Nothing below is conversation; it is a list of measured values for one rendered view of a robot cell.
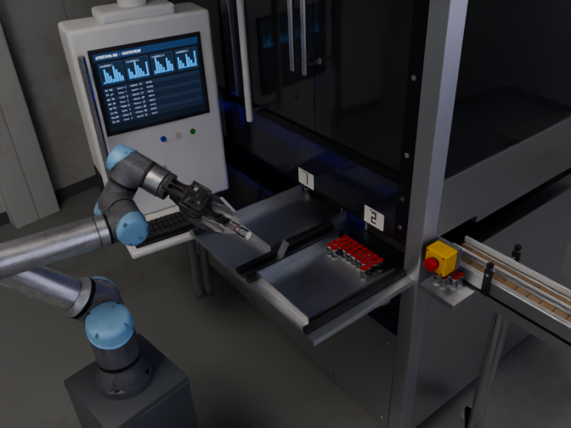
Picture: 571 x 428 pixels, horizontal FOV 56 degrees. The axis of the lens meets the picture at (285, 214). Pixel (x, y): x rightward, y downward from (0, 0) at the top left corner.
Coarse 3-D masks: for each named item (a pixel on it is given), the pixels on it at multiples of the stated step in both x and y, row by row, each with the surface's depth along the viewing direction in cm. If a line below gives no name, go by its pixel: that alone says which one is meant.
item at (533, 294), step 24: (480, 264) 159; (504, 264) 162; (480, 288) 160; (504, 288) 153; (528, 288) 149; (552, 288) 152; (504, 312) 155; (528, 312) 148; (552, 312) 145; (552, 336) 145
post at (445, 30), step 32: (448, 0) 121; (448, 32) 125; (448, 64) 129; (448, 96) 135; (448, 128) 141; (416, 160) 147; (416, 192) 151; (416, 224) 156; (416, 256) 161; (416, 288) 166; (416, 320) 175; (416, 352) 185
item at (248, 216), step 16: (288, 192) 209; (256, 208) 202; (272, 208) 204; (288, 208) 203; (304, 208) 203; (320, 208) 202; (240, 224) 190; (256, 224) 195; (272, 224) 195; (288, 224) 194; (304, 224) 194; (320, 224) 189; (256, 240) 185; (272, 240) 186; (288, 240) 182
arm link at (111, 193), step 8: (112, 184) 134; (120, 184) 134; (104, 192) 135; (112, 192) 134; (120, 192) 134; (128, 192) 135; (104, 200) 134; (112, 200) 131; (96, 208) 136; (104, 208) 133
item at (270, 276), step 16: (320, 240) 179; (288, 256) 173; (304, 256) 178; (320, 256) 177; (256, 272) 167; (272, 272) 171; (288, 272) 171; (304, 272) 171; (320, 272) 171; (336, 272) 170; (352, 272) 170; (384, 272) 169; (272, 288) 162; (288, 288) 165; (304, 288) 165; (320, 288) 164; (336, 288) 164; (352, 288) 164; (368, 288) 161; (288, 304) 157; (304, 304) 159; (320, 304) 158; (336, 304) 155; (304, 320) 152
